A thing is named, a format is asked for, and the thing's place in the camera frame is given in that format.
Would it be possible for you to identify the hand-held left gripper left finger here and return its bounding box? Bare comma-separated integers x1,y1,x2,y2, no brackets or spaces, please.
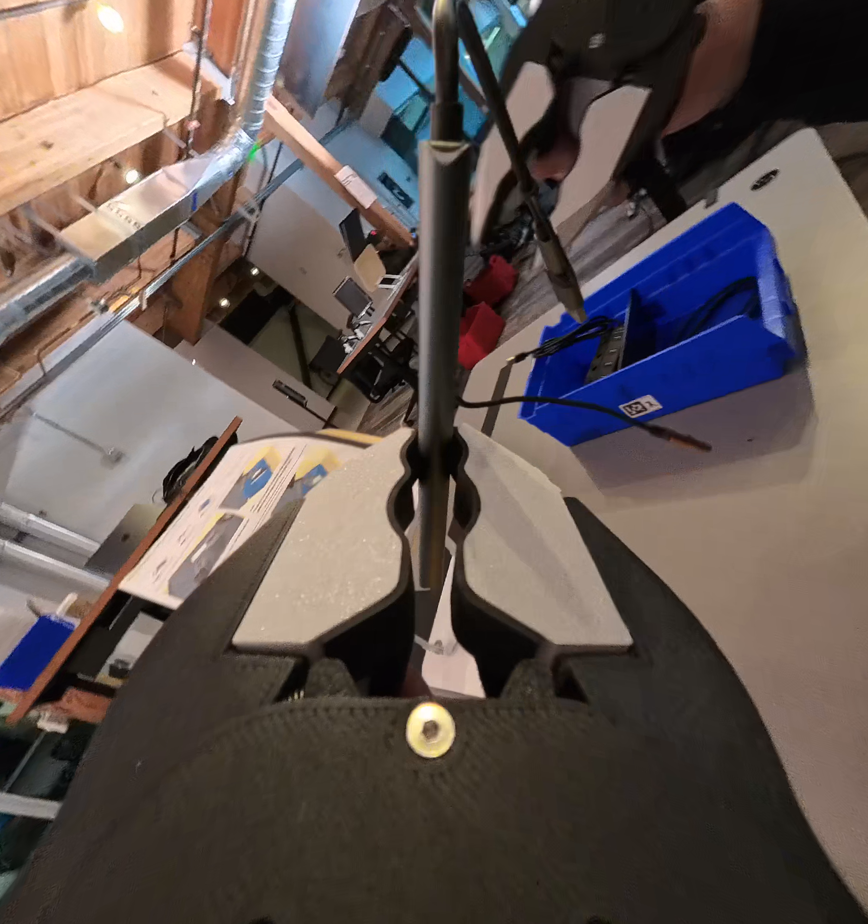
230,426,416,697

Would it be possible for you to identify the grey hub cable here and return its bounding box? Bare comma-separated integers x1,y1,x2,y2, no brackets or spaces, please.
428,0,464,143

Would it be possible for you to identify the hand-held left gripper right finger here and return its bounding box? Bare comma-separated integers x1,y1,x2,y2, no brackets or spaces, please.
450,424,635,697

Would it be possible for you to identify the grey probe rod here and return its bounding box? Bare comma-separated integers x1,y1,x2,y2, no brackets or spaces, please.
414,139,472,589

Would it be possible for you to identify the blue plastic bin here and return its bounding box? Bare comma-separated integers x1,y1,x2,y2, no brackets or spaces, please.
518,202,803,447

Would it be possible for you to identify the black multiport power strip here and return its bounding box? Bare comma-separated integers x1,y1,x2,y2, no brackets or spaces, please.
584,318,630,385

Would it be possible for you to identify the black cable with copper plug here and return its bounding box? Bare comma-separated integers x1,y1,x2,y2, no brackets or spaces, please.
455,393,714,452

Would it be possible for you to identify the wooden board with instruction sheet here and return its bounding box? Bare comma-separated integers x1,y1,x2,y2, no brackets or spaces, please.
4,415,384,723

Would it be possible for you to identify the rectangular metal air duct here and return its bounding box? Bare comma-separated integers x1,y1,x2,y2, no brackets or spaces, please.
58,155,258,282

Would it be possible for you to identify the person's right forearm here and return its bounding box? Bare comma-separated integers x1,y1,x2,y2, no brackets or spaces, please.
661,0,868,141

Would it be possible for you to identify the red plastic bin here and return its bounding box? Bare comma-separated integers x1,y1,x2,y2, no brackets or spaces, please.
457,302,507,371
466,254,519,304

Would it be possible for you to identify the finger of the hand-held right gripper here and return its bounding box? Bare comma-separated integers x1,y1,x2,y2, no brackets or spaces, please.
468,61,559,244
549,83,655,228

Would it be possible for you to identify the blue box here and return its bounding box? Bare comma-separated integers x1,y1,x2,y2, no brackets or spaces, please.
0,614,77,690

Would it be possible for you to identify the thin black cable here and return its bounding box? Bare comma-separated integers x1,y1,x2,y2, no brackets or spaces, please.
507,318,619,362

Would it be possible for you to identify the coiled black cable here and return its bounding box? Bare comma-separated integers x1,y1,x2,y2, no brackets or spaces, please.
650,276,763,344

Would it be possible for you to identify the silver spiral ventilation duct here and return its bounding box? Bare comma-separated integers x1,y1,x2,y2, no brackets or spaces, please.
220,0,301,156
0,256,95,405

